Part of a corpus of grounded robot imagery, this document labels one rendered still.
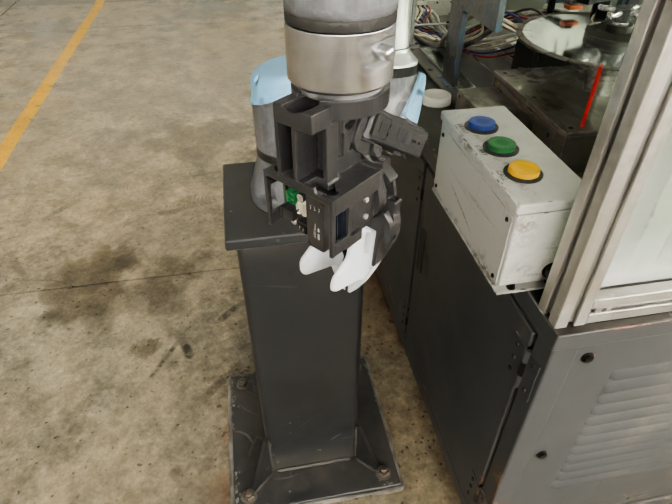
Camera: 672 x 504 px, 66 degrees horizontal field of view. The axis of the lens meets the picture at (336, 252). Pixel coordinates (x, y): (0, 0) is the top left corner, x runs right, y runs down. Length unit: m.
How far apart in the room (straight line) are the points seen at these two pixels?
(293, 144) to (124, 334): 1.49
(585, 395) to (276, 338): 0.54
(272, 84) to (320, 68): 0.44
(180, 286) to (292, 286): 1.03
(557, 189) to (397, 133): 0.32
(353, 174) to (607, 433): 0.79
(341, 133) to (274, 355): 0.72
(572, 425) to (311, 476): 0.67
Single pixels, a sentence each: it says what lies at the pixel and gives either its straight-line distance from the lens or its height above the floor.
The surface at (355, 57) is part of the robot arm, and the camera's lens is 0.35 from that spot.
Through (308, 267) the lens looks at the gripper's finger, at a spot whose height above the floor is 0.94.
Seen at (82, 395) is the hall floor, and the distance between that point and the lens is 1.70.
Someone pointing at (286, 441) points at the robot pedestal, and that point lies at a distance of 1.31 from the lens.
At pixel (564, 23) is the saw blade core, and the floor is 0.95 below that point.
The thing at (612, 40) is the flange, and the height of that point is 0.96.
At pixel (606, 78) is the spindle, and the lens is 1.15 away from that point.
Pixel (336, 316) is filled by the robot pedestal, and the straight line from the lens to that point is 1.00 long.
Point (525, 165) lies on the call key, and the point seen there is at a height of 0.91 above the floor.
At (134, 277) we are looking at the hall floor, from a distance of 2.01.
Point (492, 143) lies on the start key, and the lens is 0.78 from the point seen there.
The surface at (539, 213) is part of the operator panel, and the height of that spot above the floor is 0.88.
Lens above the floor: 1.25
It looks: 39 degrees down
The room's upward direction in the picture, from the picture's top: straight up
